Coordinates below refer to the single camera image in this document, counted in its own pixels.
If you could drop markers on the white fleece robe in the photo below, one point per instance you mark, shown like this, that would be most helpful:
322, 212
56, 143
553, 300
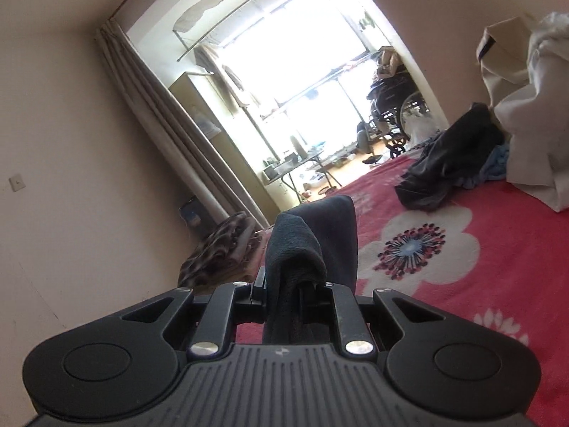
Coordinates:
536, 117

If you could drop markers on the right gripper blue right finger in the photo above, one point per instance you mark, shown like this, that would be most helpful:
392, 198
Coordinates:
338, 309

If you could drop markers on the folded beige grey clothes stack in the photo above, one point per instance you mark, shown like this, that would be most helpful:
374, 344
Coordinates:
246, 267

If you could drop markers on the white plastic bag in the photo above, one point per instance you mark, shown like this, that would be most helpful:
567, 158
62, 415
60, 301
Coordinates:
419, 127

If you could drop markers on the cardboard box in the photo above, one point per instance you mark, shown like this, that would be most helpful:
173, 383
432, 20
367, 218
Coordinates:
502, 58

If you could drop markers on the black wheelchair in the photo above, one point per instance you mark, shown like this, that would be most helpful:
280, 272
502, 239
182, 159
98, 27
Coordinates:
392, 92

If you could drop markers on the black floor fan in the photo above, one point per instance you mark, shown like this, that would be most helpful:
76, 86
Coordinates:
364, 145

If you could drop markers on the dark blue clothes pile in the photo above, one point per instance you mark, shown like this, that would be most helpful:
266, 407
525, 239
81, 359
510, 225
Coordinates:
469, 153

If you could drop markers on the grey curtain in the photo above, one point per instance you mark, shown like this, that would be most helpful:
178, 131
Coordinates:
176, 135

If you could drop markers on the folding side table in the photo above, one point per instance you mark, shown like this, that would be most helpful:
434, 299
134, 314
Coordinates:
283, 173

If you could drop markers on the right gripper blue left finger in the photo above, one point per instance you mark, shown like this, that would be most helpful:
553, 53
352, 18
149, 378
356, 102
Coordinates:
230, 305

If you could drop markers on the upper white wall switch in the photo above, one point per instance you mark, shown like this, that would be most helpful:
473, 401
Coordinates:
17, 183

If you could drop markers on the blue denim jeans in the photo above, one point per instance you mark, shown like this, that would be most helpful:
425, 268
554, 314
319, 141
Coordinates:
309, 244

